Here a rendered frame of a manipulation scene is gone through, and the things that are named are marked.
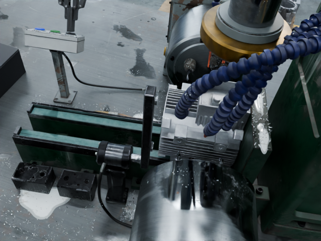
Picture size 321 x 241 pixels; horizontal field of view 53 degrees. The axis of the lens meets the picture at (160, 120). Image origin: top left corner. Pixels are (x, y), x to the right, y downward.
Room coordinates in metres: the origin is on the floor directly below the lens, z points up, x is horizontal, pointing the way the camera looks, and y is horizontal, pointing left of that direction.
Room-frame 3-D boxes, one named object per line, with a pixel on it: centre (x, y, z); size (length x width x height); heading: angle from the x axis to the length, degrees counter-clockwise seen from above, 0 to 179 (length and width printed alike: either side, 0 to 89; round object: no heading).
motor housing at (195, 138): (0.57, -0.11, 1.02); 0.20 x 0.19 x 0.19; 86
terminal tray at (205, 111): (0.57, -0.15, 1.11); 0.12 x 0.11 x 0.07; 86
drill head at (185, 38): (0.92, -0.13, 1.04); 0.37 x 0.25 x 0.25; 177
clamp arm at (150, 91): (0.44, 0.03, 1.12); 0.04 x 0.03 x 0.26; 87
